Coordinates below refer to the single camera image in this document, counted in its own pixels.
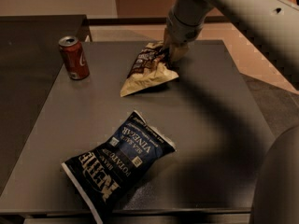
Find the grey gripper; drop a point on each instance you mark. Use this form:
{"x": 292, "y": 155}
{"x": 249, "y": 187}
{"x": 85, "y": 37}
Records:
{"x": 182, "y": 32}

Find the brown chip bag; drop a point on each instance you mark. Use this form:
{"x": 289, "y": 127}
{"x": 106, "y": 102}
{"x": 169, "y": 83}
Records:
{"x": 151, "y": 68}

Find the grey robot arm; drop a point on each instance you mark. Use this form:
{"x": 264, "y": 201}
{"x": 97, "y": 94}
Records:
{"x": 270, "y": 25}

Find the blue kettle chip bag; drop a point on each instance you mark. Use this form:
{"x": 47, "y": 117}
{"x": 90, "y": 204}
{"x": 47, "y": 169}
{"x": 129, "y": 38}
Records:
{"x": 104, "y": 174}

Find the red soda can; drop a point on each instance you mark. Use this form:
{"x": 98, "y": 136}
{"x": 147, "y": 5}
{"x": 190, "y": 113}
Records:
{"x": 74, "y": 57}

